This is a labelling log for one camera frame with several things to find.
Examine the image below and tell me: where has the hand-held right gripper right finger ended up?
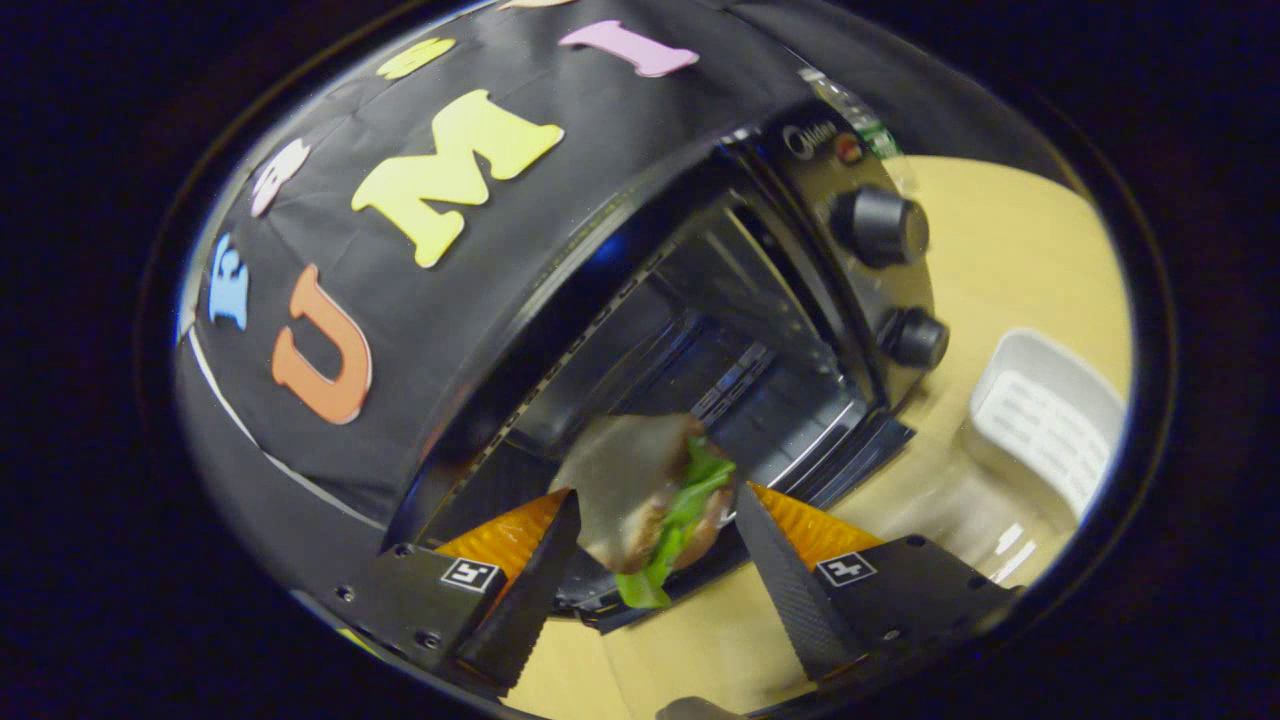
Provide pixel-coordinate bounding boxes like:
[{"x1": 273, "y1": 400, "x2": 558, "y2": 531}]
[{"x1": 733, "y1": 480, "x2": 1026, "y2": 686}]

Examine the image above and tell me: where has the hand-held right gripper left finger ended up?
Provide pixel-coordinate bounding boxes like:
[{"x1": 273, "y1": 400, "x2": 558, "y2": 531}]
[{"x1": 335, "y1": 488, "x2": 583, "y2": 693}]

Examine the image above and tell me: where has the burger with lettuce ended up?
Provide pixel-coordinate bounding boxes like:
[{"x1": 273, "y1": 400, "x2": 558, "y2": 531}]
[{"x1": 548, "y1": 412, "x2": 739, "y2": 609}]

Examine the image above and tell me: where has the black electric oven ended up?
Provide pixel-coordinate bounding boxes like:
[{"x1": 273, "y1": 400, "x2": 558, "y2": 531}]
[{"x1": 385, "y1": 95, "x2": 951, "y2": 636}]

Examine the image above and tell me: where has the white plastic basket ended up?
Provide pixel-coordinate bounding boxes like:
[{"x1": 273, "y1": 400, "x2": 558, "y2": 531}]
[{"x1": 965, "y1": 328, "x2": 1129, "y2": 521}]

